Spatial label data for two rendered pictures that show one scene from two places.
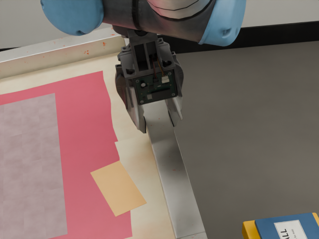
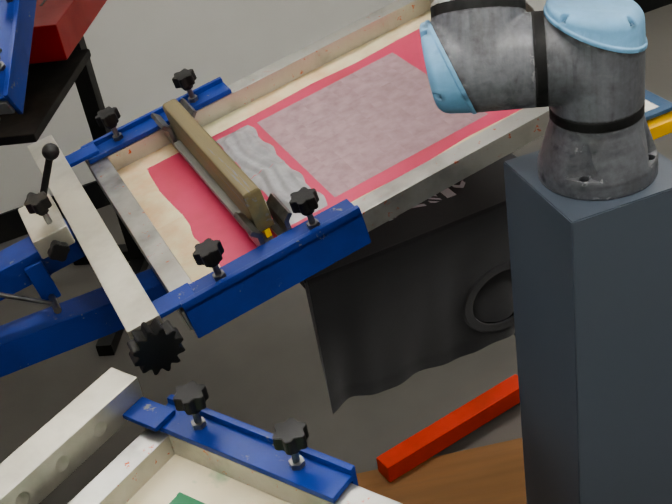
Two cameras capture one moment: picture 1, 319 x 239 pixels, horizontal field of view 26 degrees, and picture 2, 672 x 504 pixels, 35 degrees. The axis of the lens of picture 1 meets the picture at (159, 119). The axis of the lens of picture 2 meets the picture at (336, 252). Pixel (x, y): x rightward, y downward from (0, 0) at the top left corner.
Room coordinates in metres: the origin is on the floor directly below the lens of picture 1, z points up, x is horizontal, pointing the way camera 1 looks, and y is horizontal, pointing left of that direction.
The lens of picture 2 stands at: (-0.84, 0.69, 1.92)
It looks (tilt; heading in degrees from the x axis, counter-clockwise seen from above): 34 degrees down; 350
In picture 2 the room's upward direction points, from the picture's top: 10 degrees counter-clockwise
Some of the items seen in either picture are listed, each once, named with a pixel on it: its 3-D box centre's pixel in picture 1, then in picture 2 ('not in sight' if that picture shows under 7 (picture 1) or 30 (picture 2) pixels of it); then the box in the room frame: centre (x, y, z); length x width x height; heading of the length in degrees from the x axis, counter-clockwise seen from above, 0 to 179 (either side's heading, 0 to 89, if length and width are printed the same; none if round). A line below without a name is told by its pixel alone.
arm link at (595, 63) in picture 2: not in sight; (589, 51); (0.25, 0.14, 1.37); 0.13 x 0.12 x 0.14; 68
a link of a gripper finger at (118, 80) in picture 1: (131, 81); not in sight; (0.84, 0.04, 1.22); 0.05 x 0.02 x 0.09; 100
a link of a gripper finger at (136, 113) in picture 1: (137, 115); not in sight; (0.82, 0.03, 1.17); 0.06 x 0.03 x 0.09; 10
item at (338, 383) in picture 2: not in sight; (429, 305); (0.61, 0.28, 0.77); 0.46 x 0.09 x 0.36; 100
